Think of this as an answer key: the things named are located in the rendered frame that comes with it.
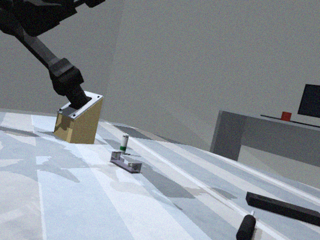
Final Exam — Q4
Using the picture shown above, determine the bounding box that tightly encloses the grey cylindrical battery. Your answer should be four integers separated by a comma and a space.
119, 133, 129, 155

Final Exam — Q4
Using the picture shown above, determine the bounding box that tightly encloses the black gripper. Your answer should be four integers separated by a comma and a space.
11, 0, 106, 37

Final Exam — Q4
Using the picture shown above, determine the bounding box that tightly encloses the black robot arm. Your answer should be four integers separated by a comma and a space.
0, 0, 92, 110

